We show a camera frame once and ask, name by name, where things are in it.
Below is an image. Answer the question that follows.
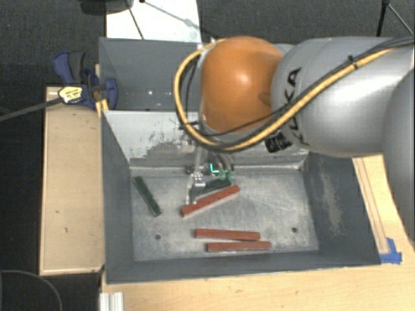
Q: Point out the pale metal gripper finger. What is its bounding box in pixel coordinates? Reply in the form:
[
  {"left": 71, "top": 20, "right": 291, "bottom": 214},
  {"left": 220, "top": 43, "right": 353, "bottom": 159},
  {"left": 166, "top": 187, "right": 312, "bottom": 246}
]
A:
[
  {"left": 184, "top": 172, "right": 208, "bottom": 205},
  {"left": 190, "top": 187, "right": 212, "bottom": 204}
]

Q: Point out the red-brown flat block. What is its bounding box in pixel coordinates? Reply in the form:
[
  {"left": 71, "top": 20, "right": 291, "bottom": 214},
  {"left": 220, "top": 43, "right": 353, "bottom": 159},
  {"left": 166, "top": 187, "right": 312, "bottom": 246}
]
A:
[
  {"left": 194, "top": 227, "right": 261, "bottom": 242},
  {"left": 206, "top": 240, "right": 272, "bottom": 253},
  {"left": 180, "top": 184, "right": 241, "bottom": 219}
]

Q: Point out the dark green flat block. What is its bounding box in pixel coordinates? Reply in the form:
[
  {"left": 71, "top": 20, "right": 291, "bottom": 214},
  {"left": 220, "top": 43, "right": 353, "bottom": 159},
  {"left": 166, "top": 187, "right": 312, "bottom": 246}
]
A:
[
  {"left": 193, "top": 177, "right": 233, "bottom": 196},
  {"left": 132, "top": 176, "right": 163, "bottom": 218}
]

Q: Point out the grey metal bin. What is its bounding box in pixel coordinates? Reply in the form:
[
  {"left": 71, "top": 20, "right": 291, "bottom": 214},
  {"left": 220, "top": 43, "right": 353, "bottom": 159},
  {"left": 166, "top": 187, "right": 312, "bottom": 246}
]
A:
[{"left": 98, "top": 36, "right": 382, "bottom": 285}]

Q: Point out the pale wood flat board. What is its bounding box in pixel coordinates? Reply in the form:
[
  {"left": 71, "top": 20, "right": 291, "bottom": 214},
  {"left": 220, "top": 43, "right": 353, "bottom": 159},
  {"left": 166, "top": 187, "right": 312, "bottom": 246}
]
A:
[{"left": 39, "top": 87, "right": 106, "bottom": 276}]

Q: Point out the black cylinder on white bracket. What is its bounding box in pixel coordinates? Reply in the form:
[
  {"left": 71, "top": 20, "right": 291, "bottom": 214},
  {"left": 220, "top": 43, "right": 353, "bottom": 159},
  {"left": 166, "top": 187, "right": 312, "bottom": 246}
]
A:
[{"left": 263, "top": 130, "right": 293, "bottom": 154}]

